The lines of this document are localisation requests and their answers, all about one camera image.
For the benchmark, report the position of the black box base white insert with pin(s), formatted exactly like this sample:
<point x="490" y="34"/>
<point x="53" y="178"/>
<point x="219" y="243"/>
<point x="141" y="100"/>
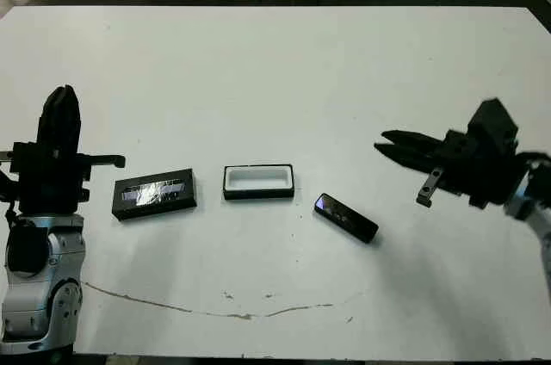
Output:
<point x="258" y="193"/>

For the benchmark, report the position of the black box lid with print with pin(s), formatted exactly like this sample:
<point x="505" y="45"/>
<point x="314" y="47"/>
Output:
<point x="155" y="193"/>

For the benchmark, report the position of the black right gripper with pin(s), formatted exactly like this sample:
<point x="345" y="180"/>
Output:
<point x="473" y="167"/>

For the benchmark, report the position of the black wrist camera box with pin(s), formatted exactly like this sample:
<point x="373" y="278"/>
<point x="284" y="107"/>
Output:
<point x="8" y="186"/>
<point x="490" y="121"/>

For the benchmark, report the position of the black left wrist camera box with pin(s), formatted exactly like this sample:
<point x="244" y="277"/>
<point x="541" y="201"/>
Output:
<point x="8" y="186"/>

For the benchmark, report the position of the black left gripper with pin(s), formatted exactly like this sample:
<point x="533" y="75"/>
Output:
<point x="47" y="184"/>

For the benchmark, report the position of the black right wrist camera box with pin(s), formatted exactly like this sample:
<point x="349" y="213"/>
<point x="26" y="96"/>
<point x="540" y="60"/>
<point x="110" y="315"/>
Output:
<point x="490" y="121"/>

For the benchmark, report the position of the slim black camera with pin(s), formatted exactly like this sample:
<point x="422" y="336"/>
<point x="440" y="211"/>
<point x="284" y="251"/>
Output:
<point x="344" y="216"/>

